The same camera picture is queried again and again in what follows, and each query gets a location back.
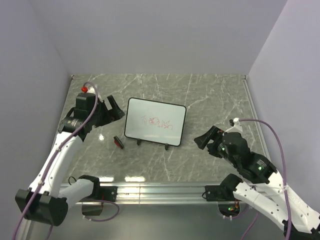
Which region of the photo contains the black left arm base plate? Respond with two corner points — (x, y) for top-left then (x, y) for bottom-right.
(97, 186), (118, 202)

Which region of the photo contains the small black-framed whiteboard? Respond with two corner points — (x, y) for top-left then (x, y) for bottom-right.
(124, 97), (187, 147)

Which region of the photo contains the aluminium right side rail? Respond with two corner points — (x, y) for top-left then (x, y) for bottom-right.
(241, 75), (270, 159)

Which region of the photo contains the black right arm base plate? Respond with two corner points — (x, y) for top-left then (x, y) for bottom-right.
(202, 185), (226, 202)

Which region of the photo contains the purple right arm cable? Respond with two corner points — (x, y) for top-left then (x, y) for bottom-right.
(238, 118), (292, 240)

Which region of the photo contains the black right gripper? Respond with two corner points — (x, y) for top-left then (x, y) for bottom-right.
(193, 124), (238, 167)

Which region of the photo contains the aluminium front rail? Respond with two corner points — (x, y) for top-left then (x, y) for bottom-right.
(22, 182), (283, 240)

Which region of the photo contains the red and black eraser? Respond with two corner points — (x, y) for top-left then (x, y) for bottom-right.
(113, 136), (125, 150)

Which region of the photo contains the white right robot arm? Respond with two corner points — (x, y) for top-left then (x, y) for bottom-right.
(194, 126), (320, 240)

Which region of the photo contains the aluminium rail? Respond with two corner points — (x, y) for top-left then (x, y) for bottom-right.
(241, 75), (270, 159)
(22, 182), (283, 240)

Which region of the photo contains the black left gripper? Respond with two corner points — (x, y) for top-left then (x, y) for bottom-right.
(88, 95), (125, 128)

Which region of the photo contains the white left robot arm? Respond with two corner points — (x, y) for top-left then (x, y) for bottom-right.
(15, 92), (125, 226)

